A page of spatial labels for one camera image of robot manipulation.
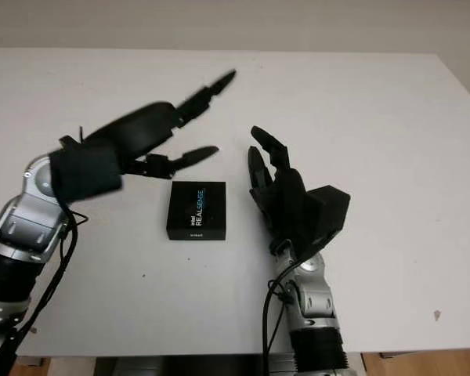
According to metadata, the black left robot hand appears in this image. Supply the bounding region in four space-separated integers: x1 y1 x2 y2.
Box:
80 69 237 180

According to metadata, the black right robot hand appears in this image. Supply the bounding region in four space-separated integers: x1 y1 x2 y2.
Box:
247 125 322 254

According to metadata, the black RealSense box lid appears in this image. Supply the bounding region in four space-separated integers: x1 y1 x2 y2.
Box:
165 180 227 241

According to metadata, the dark robot torso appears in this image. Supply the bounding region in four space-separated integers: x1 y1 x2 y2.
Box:
93 344 298 376

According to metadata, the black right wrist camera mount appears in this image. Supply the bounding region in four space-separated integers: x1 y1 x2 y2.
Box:
297 186 352 255

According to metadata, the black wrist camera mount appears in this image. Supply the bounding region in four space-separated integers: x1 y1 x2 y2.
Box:
49 136 125 204
297 186 352 255

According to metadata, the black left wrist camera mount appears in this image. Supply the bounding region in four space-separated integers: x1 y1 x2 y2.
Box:
49 136 125 204

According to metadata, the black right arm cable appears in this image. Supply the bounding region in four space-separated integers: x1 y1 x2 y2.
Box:
261 254 302 376

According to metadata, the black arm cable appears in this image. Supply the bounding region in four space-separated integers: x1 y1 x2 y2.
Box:
261 254 302 376
0 203 89 376

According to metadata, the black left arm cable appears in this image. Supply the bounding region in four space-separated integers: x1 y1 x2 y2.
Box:
0 203 89 376

